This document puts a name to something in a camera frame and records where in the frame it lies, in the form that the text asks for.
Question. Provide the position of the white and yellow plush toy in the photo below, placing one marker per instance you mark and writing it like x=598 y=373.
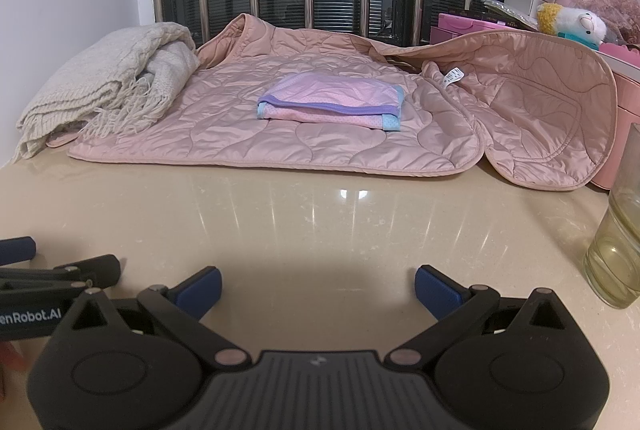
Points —
x=585 y=22

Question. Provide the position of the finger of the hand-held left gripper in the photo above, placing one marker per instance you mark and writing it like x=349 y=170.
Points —
x=100 y=270
x=17 y=249

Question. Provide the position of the clear bag of pink filling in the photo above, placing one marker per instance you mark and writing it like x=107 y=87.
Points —
x=617 y=4

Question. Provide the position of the pink satin quilt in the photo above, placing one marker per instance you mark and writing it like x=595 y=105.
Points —
x=225 y=134

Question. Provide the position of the beige knitted fringed scarf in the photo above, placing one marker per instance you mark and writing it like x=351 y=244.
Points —
x=90 y=79

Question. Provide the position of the flat plastic packet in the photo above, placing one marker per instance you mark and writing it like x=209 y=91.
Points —
x=505 y=12

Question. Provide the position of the pink storage box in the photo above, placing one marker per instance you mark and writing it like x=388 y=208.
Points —
x=625 y=129

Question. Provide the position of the glass cup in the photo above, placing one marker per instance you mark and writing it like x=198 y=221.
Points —
x=612 y=260

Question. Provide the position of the magenta flat box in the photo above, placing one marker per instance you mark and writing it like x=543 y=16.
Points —
x=465 y=27

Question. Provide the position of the pink and blue garment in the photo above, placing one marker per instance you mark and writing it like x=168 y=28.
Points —
x=330 y=97

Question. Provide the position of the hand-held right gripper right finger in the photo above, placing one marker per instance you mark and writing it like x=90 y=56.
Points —
x=439 y=291

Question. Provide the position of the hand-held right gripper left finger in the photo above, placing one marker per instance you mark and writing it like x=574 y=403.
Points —
x=201 y=292

